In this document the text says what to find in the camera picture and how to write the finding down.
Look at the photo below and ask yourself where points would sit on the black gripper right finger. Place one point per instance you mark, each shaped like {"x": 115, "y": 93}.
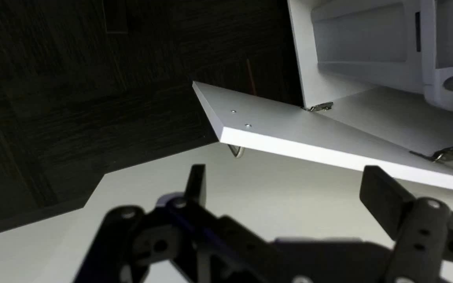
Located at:
{"x": 420, "y": 229}

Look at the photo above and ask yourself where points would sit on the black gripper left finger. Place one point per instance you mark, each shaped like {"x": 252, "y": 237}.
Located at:
{"x": 184, "y": 236}

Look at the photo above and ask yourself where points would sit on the silver door hinge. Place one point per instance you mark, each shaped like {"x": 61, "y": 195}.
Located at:
{"x": 321, "y": 105}
{"x": 451, "y": 152}

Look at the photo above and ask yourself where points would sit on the white counter cabinet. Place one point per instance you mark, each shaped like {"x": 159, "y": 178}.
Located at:
{"x": 305, "y": 63}

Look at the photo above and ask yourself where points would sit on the white bin with round hole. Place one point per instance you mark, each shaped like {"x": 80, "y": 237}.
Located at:
{"x": 447, "y": 56}

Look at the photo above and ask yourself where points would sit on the pale grey inner bin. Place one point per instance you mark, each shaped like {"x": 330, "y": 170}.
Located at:
{"x": 368, "y": 41}

